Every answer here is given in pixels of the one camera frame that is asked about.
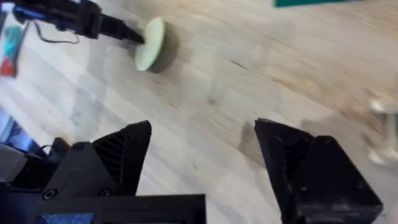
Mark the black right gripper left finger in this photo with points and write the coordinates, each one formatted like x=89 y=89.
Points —
x=124 y=155

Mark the white stand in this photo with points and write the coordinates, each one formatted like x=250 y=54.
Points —
x=387 y=130

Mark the green board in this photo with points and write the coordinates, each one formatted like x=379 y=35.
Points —
x=311 y=2

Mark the colourful box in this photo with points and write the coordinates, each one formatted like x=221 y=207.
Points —
x=11 y=49

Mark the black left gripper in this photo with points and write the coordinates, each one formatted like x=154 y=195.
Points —
x=71 y=15

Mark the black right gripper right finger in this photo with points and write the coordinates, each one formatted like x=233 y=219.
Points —
x=314 y=180

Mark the pale green plate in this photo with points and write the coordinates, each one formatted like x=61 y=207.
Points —
x=152 y=45

